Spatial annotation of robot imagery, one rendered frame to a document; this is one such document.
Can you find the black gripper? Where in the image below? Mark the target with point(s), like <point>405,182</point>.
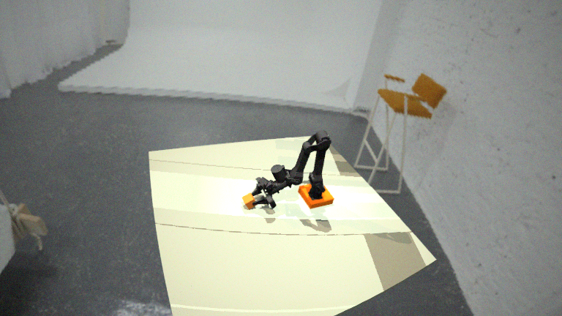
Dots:
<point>268,199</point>

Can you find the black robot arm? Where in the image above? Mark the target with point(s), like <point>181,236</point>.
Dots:
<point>287,178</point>

